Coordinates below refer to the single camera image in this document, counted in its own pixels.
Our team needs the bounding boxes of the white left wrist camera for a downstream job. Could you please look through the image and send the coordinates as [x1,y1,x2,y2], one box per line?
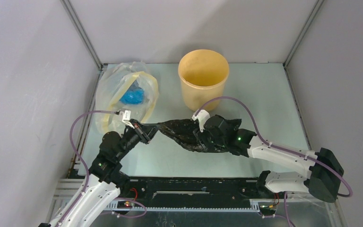
[114,109,135,129]

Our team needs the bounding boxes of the right circuit board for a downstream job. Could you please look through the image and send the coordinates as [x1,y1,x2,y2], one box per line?
[259,204,278,218]

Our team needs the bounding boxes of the circuit board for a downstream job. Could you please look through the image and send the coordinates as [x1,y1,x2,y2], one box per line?
[117,201,135,209]
[259,204,278,218]

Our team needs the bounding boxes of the cream yellow trash bin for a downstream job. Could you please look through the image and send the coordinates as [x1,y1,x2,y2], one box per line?
[178,49,230,112]

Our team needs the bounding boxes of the right aluminium frame post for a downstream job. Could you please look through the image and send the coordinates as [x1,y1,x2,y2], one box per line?
[283,0,325,69]

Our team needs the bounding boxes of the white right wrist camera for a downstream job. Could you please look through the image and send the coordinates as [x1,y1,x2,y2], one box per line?
[191,109,210,132]

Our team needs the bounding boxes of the blue trash bag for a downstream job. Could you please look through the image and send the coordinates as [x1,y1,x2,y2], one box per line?
[120,81,145,105]

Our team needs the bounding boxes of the left aluminium frame post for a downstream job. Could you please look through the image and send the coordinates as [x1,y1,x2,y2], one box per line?
[60,0,104,70]

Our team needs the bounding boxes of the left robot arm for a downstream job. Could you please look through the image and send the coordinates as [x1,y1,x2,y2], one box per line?
[40,119,160,227]

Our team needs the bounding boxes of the aluminium frame post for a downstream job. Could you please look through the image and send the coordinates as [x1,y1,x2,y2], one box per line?
[60,0,104,70]
[283,0,325,69]

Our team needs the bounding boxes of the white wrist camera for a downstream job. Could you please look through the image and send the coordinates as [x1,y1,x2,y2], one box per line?
[114,109,135,129]
[191,109,210,132]

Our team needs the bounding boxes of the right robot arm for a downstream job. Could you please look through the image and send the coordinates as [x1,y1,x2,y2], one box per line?
[191,110,344,203]

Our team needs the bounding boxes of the clear plastic bag yellow rim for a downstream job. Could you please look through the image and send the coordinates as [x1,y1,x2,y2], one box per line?
[95,61,159,123]

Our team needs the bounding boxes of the left circuit board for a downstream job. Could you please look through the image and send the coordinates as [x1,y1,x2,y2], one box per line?
[117,201,135,209]

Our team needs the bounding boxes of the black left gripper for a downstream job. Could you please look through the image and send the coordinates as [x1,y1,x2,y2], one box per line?
[115,118,161,160]

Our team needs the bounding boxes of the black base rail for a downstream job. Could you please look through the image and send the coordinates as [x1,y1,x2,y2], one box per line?
[120,176,284,210]

